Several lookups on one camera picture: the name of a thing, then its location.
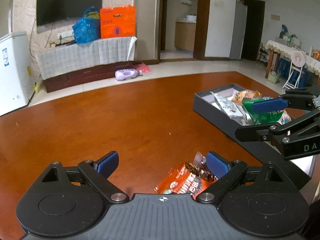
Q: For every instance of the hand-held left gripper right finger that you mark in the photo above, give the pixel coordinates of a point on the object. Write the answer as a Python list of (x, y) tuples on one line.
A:
[(217, 165)]

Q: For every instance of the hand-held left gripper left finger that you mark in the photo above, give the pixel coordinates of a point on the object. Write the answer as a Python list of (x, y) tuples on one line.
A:
[(107, 163)]

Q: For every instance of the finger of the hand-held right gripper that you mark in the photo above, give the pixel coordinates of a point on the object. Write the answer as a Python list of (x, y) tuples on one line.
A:
[(268, 105), (255, 132)]

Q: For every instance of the green snack packet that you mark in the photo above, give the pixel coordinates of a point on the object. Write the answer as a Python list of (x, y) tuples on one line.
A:
[(265, 117)]

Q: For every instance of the brown gold chocolate candy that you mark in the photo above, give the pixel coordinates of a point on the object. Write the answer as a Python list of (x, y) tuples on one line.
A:
[(200, 171)]

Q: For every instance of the tan peanut snack packet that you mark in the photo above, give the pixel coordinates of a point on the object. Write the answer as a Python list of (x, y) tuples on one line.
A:
[(243, 95)]

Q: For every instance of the grey white snack packet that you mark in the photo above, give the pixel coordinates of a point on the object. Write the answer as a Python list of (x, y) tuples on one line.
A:
[(228, 106)]

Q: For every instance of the grey box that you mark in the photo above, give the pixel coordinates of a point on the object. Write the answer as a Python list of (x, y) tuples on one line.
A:
[(217, 120)]

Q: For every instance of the orange snack packet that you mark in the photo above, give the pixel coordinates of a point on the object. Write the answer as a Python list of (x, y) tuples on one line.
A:
[(180, 180)]

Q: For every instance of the green bag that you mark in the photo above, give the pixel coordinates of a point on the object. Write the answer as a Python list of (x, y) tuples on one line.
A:
[(273, 78)]

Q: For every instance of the white folding chair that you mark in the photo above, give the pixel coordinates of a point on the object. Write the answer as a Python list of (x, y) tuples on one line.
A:
[(297, 60)]

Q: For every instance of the table with lace cloth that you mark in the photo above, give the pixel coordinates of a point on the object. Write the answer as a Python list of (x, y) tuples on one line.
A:
[(282, 48)]

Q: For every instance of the dark wooden television cabinet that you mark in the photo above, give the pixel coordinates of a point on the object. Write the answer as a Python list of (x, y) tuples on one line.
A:
[(82, 76)]

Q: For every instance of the purple plastic bottle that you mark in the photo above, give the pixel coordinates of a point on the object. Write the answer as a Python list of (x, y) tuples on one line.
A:
[(126, 74)]

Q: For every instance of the pink slippers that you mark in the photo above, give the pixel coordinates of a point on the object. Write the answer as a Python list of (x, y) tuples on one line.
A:
[(143, 67)]

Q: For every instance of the yellow packet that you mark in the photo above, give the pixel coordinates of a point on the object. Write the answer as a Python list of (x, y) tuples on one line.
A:
[(38, 87)]

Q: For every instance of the wooden sink cabinet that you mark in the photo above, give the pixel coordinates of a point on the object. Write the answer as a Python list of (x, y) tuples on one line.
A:
[(185, 36)]

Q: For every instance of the cloth-covered tv cabinet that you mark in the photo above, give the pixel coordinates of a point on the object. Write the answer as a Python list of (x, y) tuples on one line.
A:
[(82, 55)]

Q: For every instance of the white wash basin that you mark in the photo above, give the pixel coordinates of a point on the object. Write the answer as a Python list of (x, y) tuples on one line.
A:
[(191, 18)]

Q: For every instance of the white chest freezer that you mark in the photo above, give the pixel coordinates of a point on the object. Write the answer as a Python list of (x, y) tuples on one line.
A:
[(11, 75)]

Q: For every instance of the blue plastic bag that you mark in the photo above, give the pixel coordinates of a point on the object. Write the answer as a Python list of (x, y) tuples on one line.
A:
[(86, 30)]

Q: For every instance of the orange cardboard box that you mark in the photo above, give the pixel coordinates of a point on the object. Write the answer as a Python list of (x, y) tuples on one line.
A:
[(117, 22)]

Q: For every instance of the wall light switch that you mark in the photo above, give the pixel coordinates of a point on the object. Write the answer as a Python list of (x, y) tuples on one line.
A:
[(218, 2)]

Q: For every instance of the wall power socket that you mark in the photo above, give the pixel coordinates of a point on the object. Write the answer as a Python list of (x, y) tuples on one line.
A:
[(64, 34)]

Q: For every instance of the black wall television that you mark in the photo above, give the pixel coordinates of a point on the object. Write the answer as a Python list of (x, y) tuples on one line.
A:
[(67, 2)]

